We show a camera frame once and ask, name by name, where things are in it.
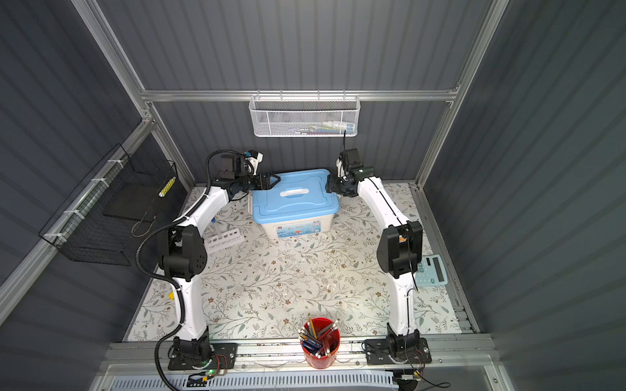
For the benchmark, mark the yellow item in basket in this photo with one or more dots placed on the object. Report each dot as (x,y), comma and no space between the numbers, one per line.
(166,187)

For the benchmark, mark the red pencil cup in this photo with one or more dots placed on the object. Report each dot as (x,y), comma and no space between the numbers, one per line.
(320,340)

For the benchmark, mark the white wire wall basket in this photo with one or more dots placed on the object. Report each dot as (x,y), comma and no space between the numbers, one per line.
(300,117)

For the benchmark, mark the white plastic storage bin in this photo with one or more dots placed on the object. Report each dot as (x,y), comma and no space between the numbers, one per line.
(296,227)

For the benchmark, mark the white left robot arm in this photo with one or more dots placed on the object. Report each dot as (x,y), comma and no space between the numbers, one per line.
(176,254)

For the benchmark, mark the blue plastic bin lid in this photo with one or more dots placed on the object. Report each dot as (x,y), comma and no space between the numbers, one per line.
(309,182)

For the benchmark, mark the black wire side basket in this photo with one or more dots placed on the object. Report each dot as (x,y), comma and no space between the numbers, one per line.
(107,221)

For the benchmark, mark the white test tube rack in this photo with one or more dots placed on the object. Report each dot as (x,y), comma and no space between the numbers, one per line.
(224,240)

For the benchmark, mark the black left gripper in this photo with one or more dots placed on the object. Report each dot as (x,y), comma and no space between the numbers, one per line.
(269,186)

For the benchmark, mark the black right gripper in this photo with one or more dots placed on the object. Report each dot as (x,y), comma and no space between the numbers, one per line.
(332,185)

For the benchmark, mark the teal calculator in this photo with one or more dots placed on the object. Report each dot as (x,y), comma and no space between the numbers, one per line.
(431,272)

